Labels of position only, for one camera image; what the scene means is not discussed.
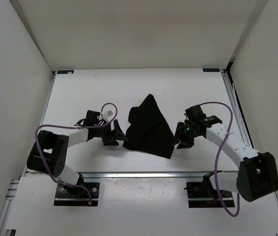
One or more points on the left blue corner label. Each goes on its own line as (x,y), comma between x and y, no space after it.
(65,71)

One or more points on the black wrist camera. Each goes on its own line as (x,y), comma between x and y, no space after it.
(92,118)
(195,113)

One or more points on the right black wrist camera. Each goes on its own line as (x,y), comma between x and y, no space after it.
(195,113)

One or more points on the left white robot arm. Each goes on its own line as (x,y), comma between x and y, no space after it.
(48,154)

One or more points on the black skirt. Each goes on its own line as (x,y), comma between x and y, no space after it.
(149,131)

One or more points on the right blue corner label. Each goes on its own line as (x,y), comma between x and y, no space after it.
(211,70)

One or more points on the blue corner label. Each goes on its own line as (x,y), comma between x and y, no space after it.
(211,70)
(65,71)

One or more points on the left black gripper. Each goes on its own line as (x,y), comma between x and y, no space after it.
(117,133)

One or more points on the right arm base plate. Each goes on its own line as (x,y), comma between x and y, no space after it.
(201,194)

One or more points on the front aluminium rail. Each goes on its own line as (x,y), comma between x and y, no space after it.
(142,174)

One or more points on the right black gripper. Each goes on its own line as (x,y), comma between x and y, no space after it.
(185,143)

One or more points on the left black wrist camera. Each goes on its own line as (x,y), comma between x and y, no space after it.
(92,118)

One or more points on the right aluminium frame rail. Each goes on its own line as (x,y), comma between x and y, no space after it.
(237,110)

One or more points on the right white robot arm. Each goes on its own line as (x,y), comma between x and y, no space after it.
(257,174)

